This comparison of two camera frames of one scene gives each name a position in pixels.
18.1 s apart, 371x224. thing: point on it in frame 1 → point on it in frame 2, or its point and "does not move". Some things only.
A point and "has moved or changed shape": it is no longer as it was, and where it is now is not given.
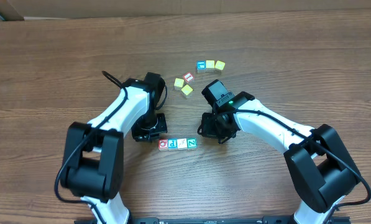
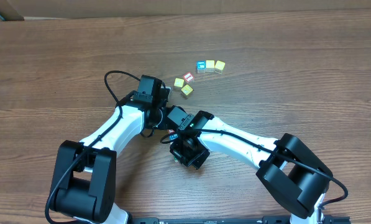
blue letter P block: [172, 144] has moved or changed shape
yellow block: [210, 66] does not move
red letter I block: [189, 77] does not move
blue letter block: [201, 66] does not move
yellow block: [178, 83] does not move
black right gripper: [208, 129] → [176, 147]
